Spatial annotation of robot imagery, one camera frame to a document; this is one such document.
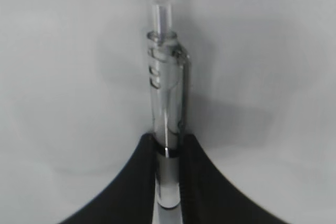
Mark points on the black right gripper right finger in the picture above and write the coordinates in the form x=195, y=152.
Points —
x=207, y=196

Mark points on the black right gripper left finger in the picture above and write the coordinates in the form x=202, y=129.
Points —
x=129, y=198

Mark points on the white grey grip pen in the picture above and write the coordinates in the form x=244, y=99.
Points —
x=168, y=76

